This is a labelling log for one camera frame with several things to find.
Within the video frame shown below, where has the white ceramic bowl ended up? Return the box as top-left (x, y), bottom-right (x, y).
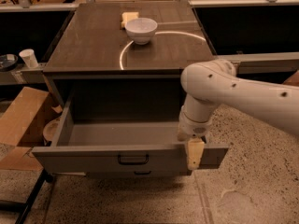
top-left (125, 18), bottom-right (158, 45)

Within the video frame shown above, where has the black metal stand leg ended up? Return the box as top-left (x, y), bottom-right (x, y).
top-left (0, 169), bottom-right (53, 224)

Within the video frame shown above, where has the open cardboard box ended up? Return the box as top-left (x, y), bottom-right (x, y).
top-left (0, 87), bottom-right (62, 171)

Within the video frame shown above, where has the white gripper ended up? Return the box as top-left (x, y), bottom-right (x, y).
top-left (178, 105), bottom-right (214, 170)

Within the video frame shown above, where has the grey drawer cabinet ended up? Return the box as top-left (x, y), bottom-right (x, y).
top-left (42, 0), bottom-right (220, 179)

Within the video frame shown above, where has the grey bottom drawer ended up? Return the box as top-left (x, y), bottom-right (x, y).
top-left (86, 171), bottom-right (192, 179)

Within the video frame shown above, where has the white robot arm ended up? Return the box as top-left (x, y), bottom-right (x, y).
top-left (178, 59), bottom-right (299, 171)

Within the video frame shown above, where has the grey top drawer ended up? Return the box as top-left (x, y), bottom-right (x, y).
top-left (33, 91), bottom-right (228, 174)

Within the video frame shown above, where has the white paper cup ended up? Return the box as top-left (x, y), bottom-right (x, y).
top-left (19, 49), bottom-right (38, 68)

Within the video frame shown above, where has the round white plate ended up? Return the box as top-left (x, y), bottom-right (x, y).
top-left (43, 118), bottom-right (60, 142)

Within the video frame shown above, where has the grey drawer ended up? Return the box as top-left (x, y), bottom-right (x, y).
top-left (86, 171), bottom-right (192, 179)
top-left (33, 91), bottom-right (228, 174)

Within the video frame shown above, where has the yellow sponge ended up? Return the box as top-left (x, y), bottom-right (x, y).
top-left (121, 12), bottom-right (139, 28)

